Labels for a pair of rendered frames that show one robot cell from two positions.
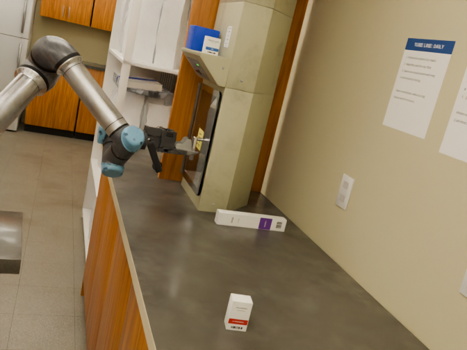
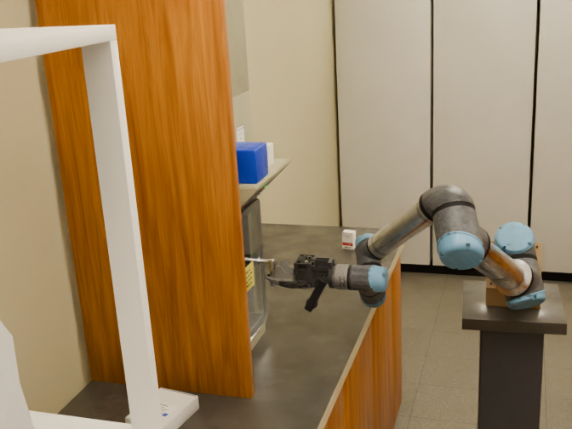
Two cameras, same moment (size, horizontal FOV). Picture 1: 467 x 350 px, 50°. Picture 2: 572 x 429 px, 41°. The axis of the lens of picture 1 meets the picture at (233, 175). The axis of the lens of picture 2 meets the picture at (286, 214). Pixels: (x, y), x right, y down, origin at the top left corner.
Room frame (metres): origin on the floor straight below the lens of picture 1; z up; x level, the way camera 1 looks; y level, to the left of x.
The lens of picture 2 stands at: (3.50, 1.56, 2.04)
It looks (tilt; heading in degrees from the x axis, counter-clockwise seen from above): 18 degrees down; 219
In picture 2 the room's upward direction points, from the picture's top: 3 degrees counter-clockwise
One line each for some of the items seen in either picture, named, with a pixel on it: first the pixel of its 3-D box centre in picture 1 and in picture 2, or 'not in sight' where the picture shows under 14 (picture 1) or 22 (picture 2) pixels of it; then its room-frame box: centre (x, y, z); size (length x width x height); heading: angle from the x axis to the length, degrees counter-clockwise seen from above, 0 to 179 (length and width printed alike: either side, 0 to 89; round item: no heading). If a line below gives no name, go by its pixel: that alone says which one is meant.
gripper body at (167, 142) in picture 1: (158, 139); (315, 272); (1.80, 0.29, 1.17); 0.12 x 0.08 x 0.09; 111
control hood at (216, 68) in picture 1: (201, 66); (255, 188); (1.94, 0.21, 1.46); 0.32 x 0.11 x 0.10; 21
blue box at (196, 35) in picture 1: (202, 39); (244, 162); (2.02, 0.24, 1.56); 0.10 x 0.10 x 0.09; 21
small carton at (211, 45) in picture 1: (211, 45); (262, 154); (1.88, 0.19, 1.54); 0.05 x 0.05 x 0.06; 18
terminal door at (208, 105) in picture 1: (199, 137); (245, 277); (1.96, 0.16, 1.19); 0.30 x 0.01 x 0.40; 21
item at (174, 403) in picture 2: not in sight; (163, 413); (2.36, 0.20, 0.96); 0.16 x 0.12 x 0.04; 11
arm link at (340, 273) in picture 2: not in sight; (341, 277); (1.77, 0.37, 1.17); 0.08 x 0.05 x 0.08; 21
